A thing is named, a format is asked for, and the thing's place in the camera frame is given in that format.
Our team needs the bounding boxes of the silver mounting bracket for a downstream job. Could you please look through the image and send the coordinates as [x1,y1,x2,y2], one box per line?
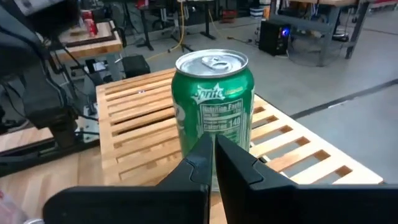
[75,104,100,139]

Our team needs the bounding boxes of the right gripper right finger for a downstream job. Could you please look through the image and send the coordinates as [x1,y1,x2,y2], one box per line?
[215,134,398,224]

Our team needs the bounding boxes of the white striped bucket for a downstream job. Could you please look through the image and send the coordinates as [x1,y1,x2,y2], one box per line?
[249,5,266,19]

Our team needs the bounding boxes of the wooden table black frame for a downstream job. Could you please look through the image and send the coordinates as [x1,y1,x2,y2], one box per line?
[55,20,124,82]

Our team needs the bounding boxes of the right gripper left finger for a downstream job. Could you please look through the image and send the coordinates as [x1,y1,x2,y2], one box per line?
[42,133,215,224]

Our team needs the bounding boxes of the Celsius Arctic Vibe can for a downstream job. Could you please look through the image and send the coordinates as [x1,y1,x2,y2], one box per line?
[0,189,28,224]

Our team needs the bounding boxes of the black desk frame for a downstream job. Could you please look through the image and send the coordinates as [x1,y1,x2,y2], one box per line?
[135,0,218,54]

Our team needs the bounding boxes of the yellow hanging cable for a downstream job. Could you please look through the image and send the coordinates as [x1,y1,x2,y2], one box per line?
[145,0,187,62]

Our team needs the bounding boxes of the green Sprite can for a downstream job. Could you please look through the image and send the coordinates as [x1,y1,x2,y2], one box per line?
[170,49,256,192]

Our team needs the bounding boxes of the red black portable box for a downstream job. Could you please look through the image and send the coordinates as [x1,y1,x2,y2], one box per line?
[221,8,239,24]

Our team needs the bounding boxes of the wooden slatted shelf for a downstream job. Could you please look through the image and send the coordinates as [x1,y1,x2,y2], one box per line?
[95,67,384,187]

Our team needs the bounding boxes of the wooden top grey workbench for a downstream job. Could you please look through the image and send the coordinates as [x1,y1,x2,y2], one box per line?
[269,0,373,68]

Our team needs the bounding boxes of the black computer tower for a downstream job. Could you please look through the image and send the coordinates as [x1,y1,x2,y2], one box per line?
[257,19,292,57]

